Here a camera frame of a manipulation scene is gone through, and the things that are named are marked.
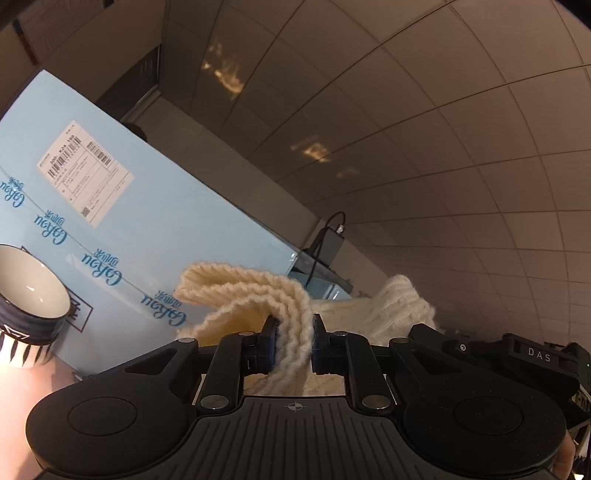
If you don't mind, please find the cream knitted sweater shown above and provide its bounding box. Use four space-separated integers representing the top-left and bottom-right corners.
173 262 436 396

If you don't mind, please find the black power adapter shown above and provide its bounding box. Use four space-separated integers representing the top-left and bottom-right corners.
305 227 345 267

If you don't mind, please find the light blue Corou box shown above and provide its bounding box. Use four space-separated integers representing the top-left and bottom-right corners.
1 71 296 375

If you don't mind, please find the black and white bowl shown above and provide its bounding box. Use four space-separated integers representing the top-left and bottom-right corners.
1 244 71 369

